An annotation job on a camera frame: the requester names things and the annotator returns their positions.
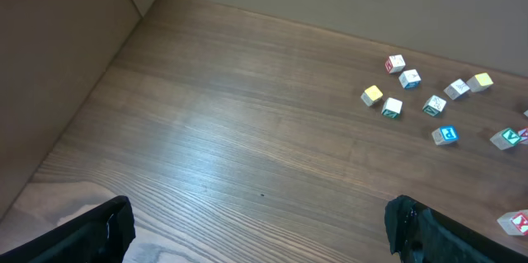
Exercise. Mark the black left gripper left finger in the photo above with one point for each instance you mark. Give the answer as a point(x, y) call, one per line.
point(102, 234)

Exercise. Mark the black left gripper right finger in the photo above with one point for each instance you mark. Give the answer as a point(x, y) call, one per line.
point(419, 234)

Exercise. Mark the red Y letter block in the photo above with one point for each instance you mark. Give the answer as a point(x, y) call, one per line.
point(514, 223)

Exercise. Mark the blue P letter block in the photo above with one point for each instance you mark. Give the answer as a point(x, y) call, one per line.
point(445, 135)

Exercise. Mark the green side picture block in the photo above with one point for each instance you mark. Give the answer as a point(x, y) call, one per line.
point(434, 106)

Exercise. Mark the green Z side block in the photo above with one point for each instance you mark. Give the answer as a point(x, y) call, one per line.
point(392, 108)

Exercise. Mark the green V letter block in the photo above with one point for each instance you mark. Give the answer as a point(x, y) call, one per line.
point(505, 139)

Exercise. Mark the red side picture block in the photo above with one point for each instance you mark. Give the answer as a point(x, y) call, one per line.
point(523, 133)

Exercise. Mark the yellow top block left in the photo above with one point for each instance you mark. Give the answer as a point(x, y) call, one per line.
point(371, 95)

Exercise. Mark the yellow block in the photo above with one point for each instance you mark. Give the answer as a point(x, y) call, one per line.
point(479, 82)
point(371, 95)

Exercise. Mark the blue side block centre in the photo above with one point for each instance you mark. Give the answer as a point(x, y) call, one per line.
point(456, 89)

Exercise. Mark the blue side block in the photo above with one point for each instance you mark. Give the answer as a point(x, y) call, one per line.
point(409, 78)
point(456, 89)

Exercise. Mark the blue side block left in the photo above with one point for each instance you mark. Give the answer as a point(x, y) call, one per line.
point(409, 78)

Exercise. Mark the yellow top block back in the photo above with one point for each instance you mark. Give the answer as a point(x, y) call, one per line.
point(479, 82)

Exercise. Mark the red side block back-left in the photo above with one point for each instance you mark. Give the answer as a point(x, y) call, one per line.
point(395, 64)

